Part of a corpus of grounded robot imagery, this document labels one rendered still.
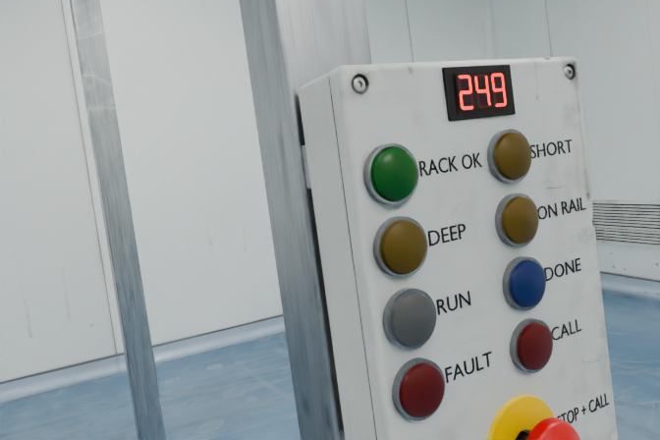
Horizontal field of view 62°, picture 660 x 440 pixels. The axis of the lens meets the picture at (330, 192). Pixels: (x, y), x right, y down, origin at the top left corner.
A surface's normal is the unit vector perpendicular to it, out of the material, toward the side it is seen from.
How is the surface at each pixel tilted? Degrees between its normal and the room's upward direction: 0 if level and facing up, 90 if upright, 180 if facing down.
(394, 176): 91
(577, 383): 90
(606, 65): 90
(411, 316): 88
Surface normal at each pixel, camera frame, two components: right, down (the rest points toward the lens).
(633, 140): -0.91, 0.15
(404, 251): 0.43, 0.02
